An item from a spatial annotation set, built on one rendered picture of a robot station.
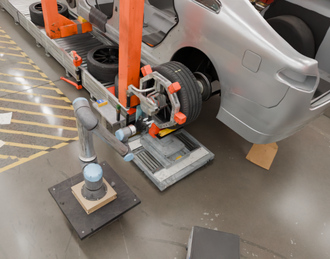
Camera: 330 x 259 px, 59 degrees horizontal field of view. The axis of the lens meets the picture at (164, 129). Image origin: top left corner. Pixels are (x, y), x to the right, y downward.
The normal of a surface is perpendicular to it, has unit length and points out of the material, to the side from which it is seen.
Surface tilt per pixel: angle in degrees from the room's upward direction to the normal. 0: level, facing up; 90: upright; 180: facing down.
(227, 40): 90
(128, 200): 0
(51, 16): 90
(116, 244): 0
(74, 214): 0
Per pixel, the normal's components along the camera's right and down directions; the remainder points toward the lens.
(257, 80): -0.76, 0.37
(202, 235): 0.11, -0.74
